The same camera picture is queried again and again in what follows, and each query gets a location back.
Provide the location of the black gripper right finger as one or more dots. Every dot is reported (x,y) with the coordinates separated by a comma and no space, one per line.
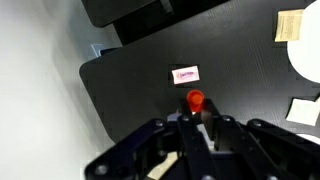
(258,150)

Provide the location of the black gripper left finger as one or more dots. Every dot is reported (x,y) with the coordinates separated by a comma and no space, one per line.
(134,157)

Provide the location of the orange marker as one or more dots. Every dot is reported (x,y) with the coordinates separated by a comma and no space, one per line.
(195,99)

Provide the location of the yellow sticky packet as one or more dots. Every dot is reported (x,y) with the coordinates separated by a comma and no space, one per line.
(304,112)

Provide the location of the pink sugar packet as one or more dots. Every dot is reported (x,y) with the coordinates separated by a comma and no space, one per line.
(185,75)

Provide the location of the white plate near robot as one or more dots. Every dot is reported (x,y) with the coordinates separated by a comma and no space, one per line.
(304,54)

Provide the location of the small brown packet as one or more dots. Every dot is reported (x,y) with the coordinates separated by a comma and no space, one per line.
(288,25)

